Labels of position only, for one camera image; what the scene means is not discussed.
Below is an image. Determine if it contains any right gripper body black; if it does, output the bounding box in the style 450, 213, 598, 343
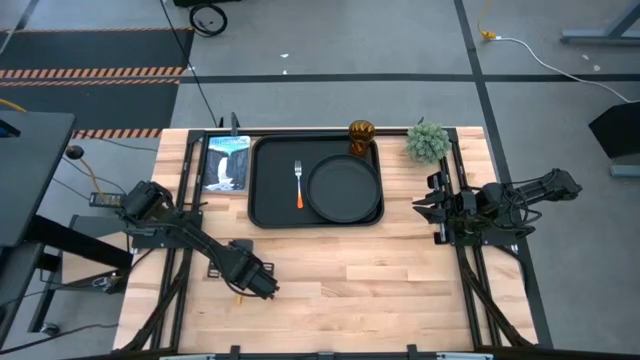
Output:
425, 170, 479, 246

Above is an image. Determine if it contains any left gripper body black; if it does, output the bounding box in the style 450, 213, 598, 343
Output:
218, 243, 280, 302

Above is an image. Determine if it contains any black round plate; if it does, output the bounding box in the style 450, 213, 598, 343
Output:
305, 153, 382, 224

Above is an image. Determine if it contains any fork with orange handle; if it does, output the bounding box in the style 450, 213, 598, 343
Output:
293, 159, 305, 210

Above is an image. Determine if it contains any amber ribbed glass cup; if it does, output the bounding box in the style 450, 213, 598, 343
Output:
348, 119, 376, 157

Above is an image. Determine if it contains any black rectangular serving tray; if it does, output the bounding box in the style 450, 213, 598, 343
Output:
247, 133, 385, 230

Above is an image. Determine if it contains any green artificial ball plant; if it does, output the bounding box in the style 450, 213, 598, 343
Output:
404, 117, 452, 165

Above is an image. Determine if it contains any waterfall picture book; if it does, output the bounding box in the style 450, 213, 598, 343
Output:
201, 134, 252, 194

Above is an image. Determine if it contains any black power strip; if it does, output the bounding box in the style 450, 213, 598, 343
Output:
88, 191, 124, 208

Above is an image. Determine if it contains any grey metal table leg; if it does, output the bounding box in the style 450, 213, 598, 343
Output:
559, 0, 640, 47

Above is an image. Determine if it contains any black side table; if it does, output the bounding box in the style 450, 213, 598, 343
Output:
0, 110, 77, 249

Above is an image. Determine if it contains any black hazard-striped floor mat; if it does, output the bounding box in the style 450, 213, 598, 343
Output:
0, 27, 195, 141

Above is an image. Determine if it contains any white floor cable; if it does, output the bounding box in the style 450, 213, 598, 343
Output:
492, 35, 640, 105

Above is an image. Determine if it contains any yellow cable with plug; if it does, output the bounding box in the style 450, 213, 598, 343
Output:
476, 0, 500, 42

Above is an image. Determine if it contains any long black floor cable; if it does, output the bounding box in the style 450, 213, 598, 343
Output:
158, 0, 224, 129

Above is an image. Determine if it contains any coiled black cable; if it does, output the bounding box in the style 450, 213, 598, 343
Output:
188, 2, 229, 38

